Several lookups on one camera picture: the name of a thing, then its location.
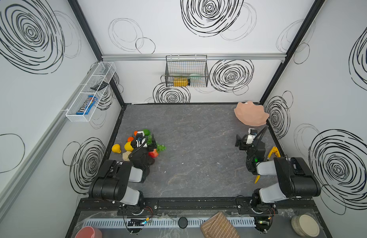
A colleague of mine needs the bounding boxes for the yellow fake lemon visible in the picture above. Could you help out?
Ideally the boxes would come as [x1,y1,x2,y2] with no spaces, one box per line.
[124,141,134,152]

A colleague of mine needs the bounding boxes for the red fake apple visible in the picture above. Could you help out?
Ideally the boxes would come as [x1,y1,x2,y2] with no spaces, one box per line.
[148,149,159,158]

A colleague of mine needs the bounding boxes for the pink wavy fruit bowl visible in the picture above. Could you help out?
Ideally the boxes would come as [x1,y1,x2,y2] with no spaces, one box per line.
[234,101,269,127]

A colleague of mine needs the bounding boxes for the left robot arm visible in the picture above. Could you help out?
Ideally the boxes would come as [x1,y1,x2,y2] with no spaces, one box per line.
[89,130,158,209]

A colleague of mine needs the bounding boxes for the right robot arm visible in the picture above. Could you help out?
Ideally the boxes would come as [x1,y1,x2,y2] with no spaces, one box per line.
[235,127,321,210]

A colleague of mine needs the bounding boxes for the green fake lime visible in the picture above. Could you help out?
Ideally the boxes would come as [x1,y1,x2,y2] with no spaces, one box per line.
[143,129,151,136]

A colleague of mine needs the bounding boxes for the green fake grapes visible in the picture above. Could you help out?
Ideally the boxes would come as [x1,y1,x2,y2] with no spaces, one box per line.
[147,135,166,152]

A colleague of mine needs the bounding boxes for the yellow fake pear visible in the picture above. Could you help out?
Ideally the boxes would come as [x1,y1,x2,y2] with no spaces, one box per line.
[112,144,122,154]

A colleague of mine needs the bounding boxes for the blue candy packet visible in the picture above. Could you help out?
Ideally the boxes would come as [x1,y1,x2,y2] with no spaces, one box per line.
[76,95,98,115]

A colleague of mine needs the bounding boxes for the black remote control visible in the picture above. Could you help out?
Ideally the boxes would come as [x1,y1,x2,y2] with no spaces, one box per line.
[90,82,109,92]

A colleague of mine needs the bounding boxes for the yellow sponge in basket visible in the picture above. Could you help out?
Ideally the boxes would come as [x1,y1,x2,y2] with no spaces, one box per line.
[173,77,190,87]

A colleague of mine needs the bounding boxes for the green item in basket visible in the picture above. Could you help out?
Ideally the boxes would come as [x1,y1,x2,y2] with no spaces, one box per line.
[170,73,203,80]

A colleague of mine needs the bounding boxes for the striped brown cloth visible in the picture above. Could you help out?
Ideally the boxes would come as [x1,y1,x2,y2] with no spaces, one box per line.
[200,211,241,238]

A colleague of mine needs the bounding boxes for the black round knob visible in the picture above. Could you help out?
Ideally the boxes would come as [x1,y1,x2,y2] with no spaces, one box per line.
[178,217,188,229]

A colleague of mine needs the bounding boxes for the pink cup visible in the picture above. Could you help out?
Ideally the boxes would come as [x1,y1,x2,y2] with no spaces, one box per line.
[75,226,103,238]

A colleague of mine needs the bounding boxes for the yellow handled tongs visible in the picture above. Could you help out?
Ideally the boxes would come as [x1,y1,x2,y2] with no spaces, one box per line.
[254,146,281,184]

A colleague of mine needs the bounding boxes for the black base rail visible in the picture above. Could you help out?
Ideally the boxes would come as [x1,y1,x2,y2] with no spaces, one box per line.
[77,195,316,215]

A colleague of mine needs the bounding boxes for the white wire wall shelf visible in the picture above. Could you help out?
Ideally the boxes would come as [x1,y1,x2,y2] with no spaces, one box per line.
[65,61,116,123]

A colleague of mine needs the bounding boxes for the black wire wall basket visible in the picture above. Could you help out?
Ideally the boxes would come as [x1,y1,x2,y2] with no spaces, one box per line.
[163,54,209,88]

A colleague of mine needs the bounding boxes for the white slotted cable duct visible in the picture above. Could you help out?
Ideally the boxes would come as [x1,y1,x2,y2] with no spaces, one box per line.
[82,217,256,229]

